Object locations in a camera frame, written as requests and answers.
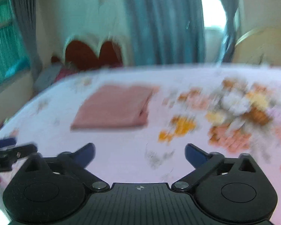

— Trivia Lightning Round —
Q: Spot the cream round headboard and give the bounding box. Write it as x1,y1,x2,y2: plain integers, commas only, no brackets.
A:
232,27,281,67

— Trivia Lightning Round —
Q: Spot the blue-grey window curtain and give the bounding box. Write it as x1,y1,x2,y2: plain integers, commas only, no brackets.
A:
121,0,242,66

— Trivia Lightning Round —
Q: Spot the grey side curtain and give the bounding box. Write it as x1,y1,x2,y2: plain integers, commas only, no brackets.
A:
9,0,43,80

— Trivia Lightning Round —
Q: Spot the pile of colourful clothes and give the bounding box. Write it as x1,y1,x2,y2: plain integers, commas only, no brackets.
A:
33,62,78,94

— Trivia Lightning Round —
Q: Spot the red heart-shaped headboard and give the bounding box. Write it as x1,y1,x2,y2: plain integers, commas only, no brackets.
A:
51,34,133,71

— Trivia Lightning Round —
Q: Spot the pink knit shirt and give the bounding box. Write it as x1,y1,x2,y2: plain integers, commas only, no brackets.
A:
70,84,159,130

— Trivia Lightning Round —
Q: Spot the teal side window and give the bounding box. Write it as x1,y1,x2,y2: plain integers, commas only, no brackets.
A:
0,0,30,84

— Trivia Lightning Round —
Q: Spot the floral white bed blanket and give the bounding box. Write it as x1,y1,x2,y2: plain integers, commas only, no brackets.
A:
0,65,281,224

